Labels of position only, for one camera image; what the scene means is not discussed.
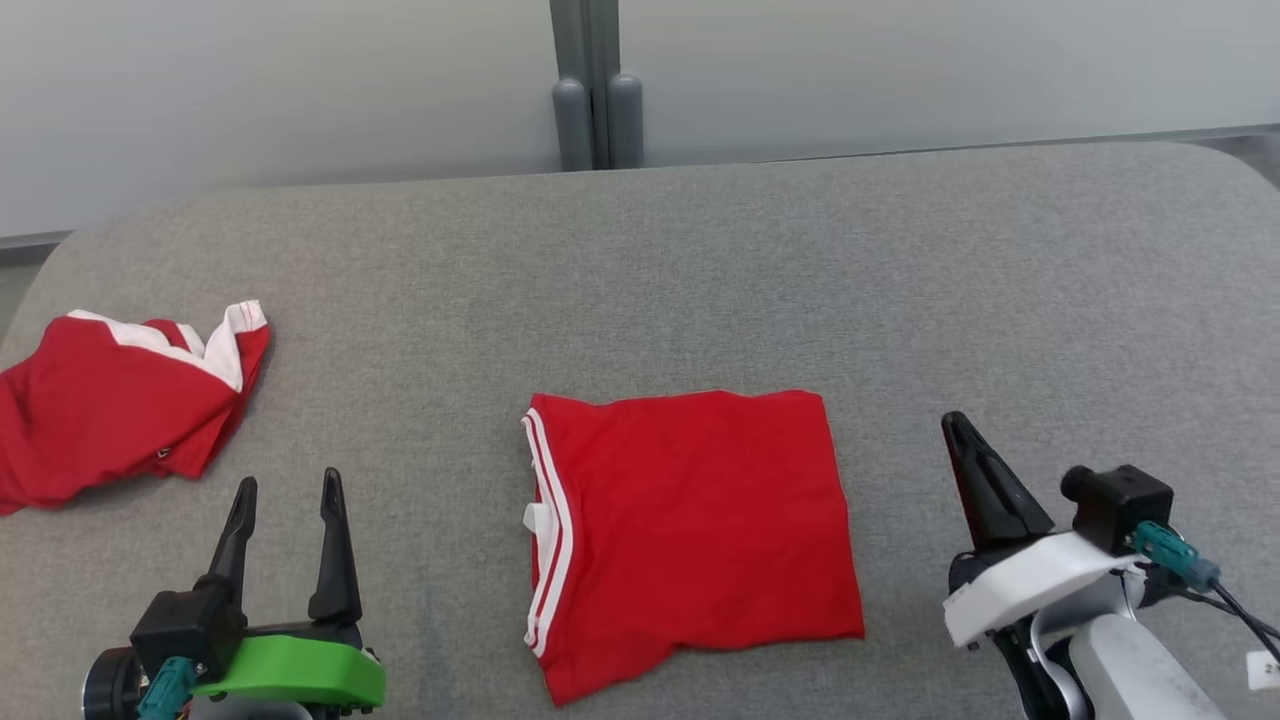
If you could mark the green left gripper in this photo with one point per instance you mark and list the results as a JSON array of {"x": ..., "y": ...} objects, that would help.
[{"x": 300, "y": 668}]

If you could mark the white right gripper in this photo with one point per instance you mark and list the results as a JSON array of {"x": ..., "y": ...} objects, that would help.
[{"x": 1030, "y": 585}]

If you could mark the red jersey with white lettering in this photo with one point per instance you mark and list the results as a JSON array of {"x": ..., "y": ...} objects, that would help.
[{"x": 110, "y": 410}]

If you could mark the red jersey with black numbers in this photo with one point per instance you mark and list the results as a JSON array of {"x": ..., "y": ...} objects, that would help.
[{"x": 700, "y": 520}]

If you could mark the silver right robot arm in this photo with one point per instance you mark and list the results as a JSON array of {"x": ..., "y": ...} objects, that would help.
[{"x": 1130, "y": 670}]

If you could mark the grey fabric sofa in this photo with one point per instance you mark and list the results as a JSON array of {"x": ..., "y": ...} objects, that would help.
[{"x": 700, "y": 280}]

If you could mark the grey metal table leg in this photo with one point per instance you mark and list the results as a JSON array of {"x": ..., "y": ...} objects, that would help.
[{"x": 597, "y": 90}]

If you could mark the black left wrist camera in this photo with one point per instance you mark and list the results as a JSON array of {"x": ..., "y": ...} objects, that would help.
[{"x": 185, "y": 625}]

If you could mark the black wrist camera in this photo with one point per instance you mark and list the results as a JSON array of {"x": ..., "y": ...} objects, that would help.
[
  {"x": 1120, "y": 505},
  {"x": 185, "y": 625}
]

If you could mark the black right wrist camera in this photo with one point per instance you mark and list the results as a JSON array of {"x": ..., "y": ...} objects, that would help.
[{"x": 1120, "y": 505}]

